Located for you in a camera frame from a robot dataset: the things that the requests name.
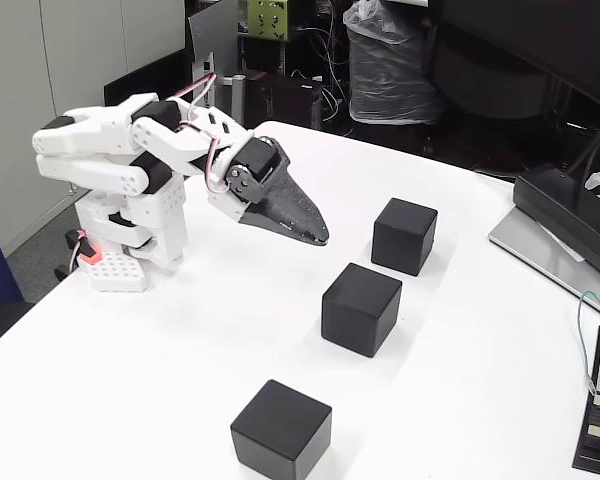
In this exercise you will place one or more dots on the black cube block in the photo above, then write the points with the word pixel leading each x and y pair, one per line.
pixel 405 235
pixel 360 310
pixel 280 430

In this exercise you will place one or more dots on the black flat panel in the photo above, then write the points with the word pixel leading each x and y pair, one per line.
pixel 145 80

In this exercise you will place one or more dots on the yellow-green perforated panel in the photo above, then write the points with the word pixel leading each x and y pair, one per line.
pixel 267 20

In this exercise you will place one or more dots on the orange black table clamp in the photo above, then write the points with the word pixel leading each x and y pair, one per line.
pixel 89 256

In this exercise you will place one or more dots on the black office chair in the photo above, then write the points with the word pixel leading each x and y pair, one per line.
pixel 490 85

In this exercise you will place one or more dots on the silver monitor stand base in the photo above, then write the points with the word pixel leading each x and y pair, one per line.
pixel 525 245

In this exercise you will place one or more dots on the grey metal cabinet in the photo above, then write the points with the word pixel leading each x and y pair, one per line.
pixel 20 75

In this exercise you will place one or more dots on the black rectangular box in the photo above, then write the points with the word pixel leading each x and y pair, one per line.
pixel 565 210

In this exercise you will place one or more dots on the black monitor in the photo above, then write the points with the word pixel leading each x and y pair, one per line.
pixel 555 40

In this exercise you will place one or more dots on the black device with labels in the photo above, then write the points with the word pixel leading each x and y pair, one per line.
pixel 595 450

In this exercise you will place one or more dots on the silver post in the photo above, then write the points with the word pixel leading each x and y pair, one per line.
pixel 237 100

